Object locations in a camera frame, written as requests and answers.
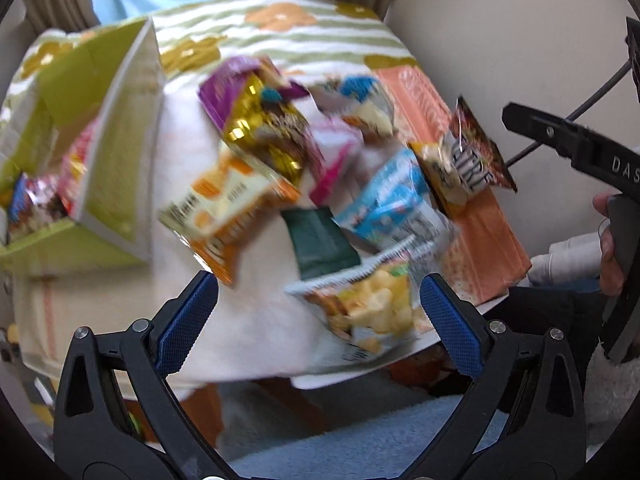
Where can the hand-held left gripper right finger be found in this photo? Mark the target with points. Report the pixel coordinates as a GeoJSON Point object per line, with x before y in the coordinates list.
{"type": "Point", "coordinates": [447, 325]}

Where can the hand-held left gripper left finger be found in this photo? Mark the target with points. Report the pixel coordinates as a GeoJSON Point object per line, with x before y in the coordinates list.
{"type": "Point", "coordinates": [187, 325]}

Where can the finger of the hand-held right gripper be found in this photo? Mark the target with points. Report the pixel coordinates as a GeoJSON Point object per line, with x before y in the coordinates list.
{"type": "Point", "coordinates": [545, 130]}

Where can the blue white sticks snack packet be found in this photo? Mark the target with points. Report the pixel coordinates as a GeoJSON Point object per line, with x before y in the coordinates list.
{"type": "Point", "coordinates": [390, 200]}

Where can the gold chocolate snack packet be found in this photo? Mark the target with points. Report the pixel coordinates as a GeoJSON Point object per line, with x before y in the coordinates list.
{"type": "Point", "coordinates": [260, 130]}

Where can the green cardboard box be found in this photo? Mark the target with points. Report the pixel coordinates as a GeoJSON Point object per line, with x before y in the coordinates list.
{"type": "Point", "coordinates": [115, 125]}

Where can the person's right forearm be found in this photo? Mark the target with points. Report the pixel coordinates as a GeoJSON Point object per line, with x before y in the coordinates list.
{"type": "Point", "coordinates": [565, 262]}

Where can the person's right hand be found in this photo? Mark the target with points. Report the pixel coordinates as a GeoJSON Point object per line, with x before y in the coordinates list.
{"type": "Point", "coordinates": [609, 255]}

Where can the floral printed tablecloth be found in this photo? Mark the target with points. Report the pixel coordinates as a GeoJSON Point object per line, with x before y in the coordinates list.
{"type": "Point", "coordinates": [250, 320]}

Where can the black red snack packet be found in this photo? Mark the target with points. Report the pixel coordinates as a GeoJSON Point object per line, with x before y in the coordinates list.
{"type": "Point", "coordinates": [475, 155]}

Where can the white packet with yellow chips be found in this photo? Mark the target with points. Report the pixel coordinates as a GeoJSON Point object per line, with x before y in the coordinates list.
{"type": "Point", "coordinates": [375, 305]}

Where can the brown table leg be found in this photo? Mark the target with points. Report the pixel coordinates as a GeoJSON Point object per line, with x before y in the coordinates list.
{"type": "Point", "coordinates": [200, 415]}

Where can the yellow snack packet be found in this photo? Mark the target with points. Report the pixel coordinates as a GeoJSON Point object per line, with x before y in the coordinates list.
{"type": "Point", "coordinates": [440, 180]}

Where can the orange snack packet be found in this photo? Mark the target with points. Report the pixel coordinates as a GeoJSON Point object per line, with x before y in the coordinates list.
{"type": "Point", "coordinates": [225, 210]}

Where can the dark green snack packet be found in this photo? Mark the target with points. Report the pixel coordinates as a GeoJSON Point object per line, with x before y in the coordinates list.
{"type": "Point", "coordinates": [320, 245]}

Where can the white blue chips packet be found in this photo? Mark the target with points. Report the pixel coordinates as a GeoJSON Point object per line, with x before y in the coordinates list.
{"type": "Point", "coordinates": [360, 105]}

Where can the red shiny snack packet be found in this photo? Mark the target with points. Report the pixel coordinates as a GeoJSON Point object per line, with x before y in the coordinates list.
{"type": "Point", "coordinates": [77, 170]}

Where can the dark blue snack packet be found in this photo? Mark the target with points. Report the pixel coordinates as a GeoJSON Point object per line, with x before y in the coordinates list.
{"type": "Point", "coordinates": [30, 205]}

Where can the pink strawberry snack packet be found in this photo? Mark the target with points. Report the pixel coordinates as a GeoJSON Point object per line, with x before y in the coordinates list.
{"type": "Point", "coordinates": [335, 160]}

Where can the purple snack packet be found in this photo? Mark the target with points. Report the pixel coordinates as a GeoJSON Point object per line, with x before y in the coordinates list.
{"type": "Point", "coordinates": [215, 90]}

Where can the black metal frame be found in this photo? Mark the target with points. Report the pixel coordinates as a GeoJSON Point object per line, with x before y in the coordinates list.
{"type": "Point", "coordinates": [600, 92]}

